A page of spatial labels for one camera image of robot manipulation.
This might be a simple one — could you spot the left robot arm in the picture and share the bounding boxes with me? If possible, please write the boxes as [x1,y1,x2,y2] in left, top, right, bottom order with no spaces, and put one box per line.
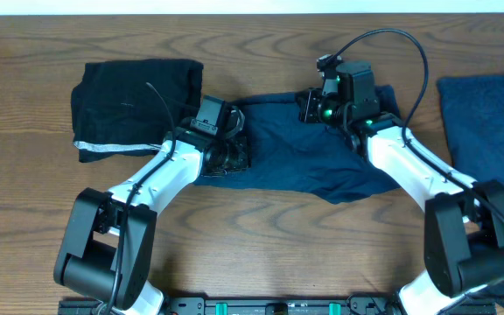
[53,128,250,314]

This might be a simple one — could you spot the dark blue shorts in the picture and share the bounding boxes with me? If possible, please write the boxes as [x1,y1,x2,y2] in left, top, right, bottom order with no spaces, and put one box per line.
[194,92,398,204]

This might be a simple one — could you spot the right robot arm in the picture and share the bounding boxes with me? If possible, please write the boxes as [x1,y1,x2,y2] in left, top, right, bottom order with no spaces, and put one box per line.
[296,54,504,314]

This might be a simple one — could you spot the folded black garment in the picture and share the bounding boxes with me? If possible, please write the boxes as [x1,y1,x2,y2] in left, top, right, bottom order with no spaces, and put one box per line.
[71,59,204,163]

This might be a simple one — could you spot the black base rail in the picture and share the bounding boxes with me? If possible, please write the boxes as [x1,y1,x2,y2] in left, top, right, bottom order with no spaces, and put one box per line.
[57,295,497,315]

